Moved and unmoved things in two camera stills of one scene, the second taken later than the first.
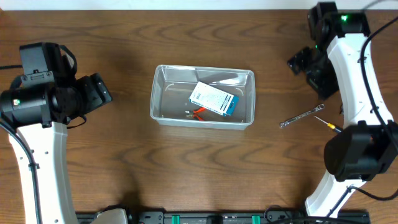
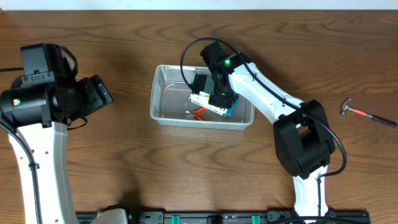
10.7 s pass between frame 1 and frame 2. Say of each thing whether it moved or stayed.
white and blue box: stayed
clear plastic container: stayed
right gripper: moved
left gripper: stayed
